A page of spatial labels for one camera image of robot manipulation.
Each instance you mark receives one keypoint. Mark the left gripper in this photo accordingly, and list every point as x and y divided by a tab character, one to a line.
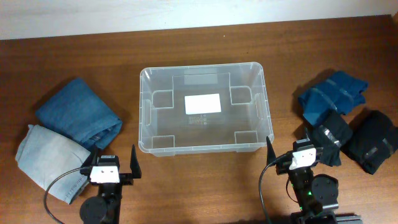
125	178

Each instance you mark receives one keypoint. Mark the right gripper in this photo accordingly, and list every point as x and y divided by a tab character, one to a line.
318	157

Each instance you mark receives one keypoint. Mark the small black garment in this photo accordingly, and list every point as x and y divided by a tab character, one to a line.
331	136

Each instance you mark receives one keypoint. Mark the dark blue jeans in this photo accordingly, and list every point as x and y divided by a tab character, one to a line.
78	113

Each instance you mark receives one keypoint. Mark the light blue jeans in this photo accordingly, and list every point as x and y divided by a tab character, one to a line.
43	155

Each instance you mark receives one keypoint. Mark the blue garment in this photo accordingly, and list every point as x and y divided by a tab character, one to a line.
340	92

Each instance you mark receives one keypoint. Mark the clear plastic storage bin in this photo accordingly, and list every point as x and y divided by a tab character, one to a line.
242	125

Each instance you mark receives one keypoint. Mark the large black garment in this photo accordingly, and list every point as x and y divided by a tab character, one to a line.
374	141

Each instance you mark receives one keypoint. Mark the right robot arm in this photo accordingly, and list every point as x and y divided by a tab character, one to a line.
316	195

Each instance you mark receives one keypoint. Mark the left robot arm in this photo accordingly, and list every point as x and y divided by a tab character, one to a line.
103	208

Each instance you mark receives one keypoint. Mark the white label in bin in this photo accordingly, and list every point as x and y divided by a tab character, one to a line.
202	104

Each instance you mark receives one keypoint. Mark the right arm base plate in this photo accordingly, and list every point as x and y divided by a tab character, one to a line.
345	218

